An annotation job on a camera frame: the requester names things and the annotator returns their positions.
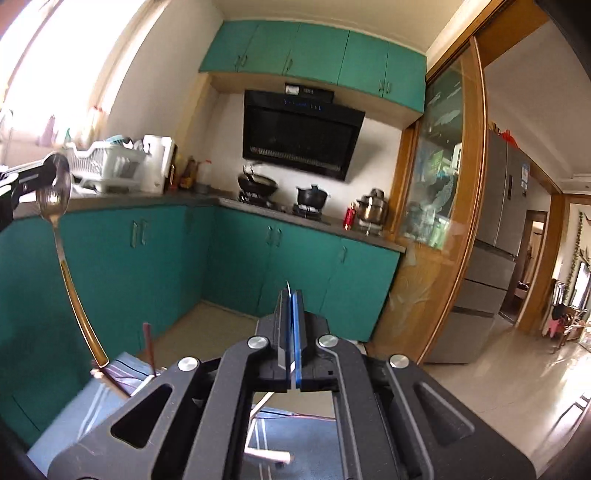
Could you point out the metal spoon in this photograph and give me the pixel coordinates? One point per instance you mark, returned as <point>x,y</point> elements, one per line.
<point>288,288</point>
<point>55,198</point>

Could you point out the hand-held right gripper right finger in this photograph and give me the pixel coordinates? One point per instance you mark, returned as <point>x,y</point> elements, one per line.
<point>297,341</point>

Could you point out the black cooking pot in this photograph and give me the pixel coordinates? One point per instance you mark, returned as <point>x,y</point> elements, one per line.
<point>312,196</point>

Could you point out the wooden chair with clothes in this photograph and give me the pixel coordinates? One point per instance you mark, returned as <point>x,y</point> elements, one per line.
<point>563,318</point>

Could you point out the white plastic jug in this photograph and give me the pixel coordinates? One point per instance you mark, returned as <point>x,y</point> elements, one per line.
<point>204,177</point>

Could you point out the silver refrigerator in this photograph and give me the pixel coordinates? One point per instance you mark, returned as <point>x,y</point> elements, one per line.
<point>494,207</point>

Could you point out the blue striped tablecloth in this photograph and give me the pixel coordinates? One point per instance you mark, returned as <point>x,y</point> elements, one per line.
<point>74,406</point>

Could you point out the black range hood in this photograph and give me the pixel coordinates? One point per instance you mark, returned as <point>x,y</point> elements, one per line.
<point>300,134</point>

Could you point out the white dish rack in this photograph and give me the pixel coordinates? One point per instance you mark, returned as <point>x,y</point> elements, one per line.
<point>106,164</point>

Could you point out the pink bottle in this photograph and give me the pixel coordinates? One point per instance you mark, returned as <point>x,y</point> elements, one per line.
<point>48,131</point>

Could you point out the white chopstick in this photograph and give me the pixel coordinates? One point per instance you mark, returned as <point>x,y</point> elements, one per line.
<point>261,405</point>

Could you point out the kitchen window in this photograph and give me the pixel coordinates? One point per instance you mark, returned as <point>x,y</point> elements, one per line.
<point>60,55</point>

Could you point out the dark red chopstick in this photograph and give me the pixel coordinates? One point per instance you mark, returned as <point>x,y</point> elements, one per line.
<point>148,350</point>

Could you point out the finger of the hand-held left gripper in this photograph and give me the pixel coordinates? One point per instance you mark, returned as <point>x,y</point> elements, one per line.
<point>27,175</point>

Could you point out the green base cabinets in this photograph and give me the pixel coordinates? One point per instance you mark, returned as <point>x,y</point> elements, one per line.
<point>231,258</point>

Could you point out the wood framed glass sliding door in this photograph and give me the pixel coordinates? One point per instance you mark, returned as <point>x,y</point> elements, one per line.
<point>461,221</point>

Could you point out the steel pressure cooker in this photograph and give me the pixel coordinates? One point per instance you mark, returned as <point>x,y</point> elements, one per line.
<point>371,207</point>

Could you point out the green wall cabinets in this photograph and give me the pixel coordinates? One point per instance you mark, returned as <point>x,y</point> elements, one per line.
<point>323,50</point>

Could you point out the black wok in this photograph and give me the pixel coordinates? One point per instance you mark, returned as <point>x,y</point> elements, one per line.
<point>258,182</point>

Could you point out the white countertop appliance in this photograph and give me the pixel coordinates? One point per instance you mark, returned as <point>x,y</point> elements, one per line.
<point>154,161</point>

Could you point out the red bottle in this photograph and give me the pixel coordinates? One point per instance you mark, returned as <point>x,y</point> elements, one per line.
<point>350,218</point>

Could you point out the brown condiment bottle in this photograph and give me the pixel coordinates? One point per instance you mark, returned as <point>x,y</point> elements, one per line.
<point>187,175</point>

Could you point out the gas stove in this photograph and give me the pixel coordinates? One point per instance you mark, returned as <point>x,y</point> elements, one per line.
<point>286,207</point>

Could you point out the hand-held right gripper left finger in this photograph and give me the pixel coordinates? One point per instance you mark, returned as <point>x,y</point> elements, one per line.
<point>284,341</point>

